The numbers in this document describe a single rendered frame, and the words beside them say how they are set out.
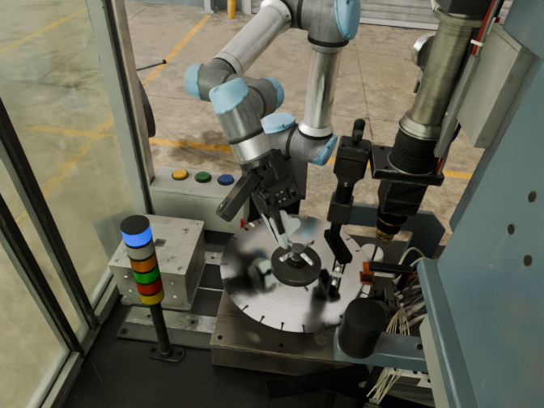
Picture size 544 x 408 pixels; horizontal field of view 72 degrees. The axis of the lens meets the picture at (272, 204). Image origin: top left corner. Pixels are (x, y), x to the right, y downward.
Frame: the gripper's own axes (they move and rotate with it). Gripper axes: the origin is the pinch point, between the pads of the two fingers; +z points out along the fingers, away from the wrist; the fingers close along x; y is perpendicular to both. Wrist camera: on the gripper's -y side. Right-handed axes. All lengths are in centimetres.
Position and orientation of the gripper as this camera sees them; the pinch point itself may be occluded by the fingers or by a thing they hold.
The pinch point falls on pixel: (281, 244)
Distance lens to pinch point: 82.5
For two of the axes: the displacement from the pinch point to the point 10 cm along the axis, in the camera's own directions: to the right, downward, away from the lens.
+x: -4.0, -1.5, 9.0
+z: 3.6, 8.8, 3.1
